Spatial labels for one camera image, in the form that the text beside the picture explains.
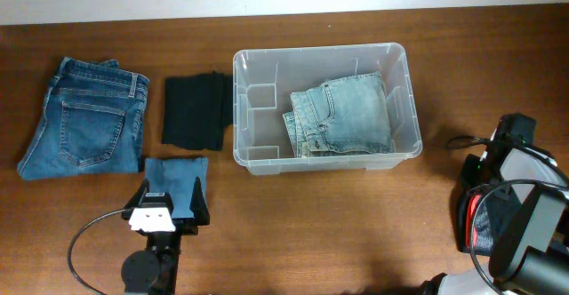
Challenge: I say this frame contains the small teal blue cloth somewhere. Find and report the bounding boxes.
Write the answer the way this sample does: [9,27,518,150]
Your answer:
[145,157,209,219]

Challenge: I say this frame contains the black cloth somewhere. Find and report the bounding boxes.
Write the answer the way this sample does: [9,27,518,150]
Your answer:
[162,71,233,151]

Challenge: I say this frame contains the dark blue folded jeans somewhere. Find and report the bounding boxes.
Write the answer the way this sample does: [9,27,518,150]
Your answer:
[17,57,149,180]

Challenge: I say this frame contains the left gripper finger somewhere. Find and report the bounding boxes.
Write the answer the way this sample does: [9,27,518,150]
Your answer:
[189,177,210,225]
[124,179,149,210]

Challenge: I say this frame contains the clear plastic storage bin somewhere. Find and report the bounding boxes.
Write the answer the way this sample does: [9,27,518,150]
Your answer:
[233,43,423,175]

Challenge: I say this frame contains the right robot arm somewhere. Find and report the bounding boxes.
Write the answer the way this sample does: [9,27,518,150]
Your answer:
[419,113,568,295]

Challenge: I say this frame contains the right black cable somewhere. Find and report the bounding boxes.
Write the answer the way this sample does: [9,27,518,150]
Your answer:
[445,134,569,295]

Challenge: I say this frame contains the light blue denim shorts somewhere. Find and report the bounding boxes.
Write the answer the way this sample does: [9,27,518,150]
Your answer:
[283,72,395,158]

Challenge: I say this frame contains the left black cable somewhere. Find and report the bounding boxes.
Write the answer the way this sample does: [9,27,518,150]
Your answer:
[67,208,134,295]

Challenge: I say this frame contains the black cable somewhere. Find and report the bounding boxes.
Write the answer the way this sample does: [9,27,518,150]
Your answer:
[445,134,569,295]
[67,208,134,295]

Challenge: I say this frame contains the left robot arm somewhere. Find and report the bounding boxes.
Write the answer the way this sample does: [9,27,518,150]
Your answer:
[121,178,210,295]

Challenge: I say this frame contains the black shorts red waistband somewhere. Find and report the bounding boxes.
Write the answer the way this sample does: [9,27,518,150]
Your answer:
[453,155,521,256]

